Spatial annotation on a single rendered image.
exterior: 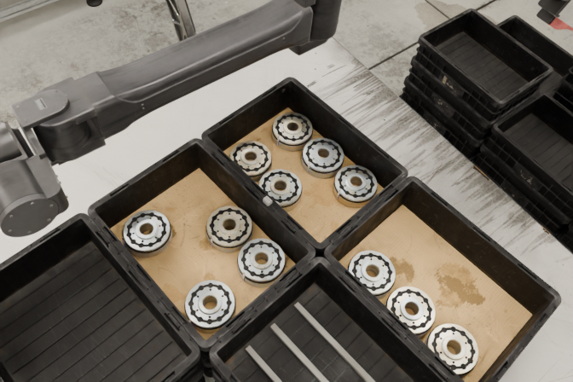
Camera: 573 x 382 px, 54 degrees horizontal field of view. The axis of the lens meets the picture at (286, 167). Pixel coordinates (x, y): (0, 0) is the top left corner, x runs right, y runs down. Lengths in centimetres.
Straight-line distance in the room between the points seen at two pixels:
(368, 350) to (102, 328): 54
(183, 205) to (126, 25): 181
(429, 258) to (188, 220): 55
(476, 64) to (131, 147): 133
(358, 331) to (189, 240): 42
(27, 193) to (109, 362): 65
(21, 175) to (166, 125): 104
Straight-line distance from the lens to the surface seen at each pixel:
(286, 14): 76
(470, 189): 162
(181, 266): 125
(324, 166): 136
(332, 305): 123
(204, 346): 108
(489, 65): 229
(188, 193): 134
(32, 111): 65
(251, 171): 133
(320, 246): 116
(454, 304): 129
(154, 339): 120
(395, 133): 166
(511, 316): 133
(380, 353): 121
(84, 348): 123
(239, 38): 72
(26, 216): 62
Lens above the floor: 196
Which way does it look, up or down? 55 degrees down
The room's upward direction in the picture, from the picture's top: 6 degrees clockwise
